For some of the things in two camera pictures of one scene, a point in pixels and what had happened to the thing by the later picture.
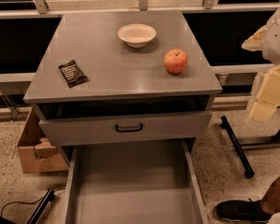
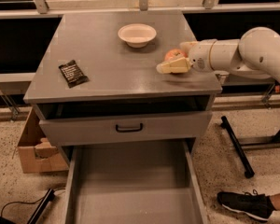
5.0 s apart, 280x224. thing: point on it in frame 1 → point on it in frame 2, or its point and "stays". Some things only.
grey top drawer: [98, 130] stays
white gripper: [278, 42] → [200, 57]
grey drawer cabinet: [121, 77] stays
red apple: [175, 61] stays
